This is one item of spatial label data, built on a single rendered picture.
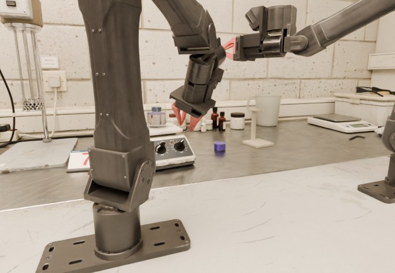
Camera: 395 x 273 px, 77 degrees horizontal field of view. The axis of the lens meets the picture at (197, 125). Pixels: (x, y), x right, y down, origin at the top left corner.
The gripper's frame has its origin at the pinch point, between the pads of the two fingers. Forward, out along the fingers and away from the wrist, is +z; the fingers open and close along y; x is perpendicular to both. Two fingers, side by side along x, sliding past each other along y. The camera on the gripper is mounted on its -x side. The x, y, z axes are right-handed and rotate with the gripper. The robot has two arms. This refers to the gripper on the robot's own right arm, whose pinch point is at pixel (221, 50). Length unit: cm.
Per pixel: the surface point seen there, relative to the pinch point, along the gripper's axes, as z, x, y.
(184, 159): -1.0, 30.1, 19.2
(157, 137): 8.5, 25.2, 20.1
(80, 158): 21, 30, 37
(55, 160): 29, 31, 40
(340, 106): -20, 25, -90
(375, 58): -32, -3, -124
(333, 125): -24, 30, -57
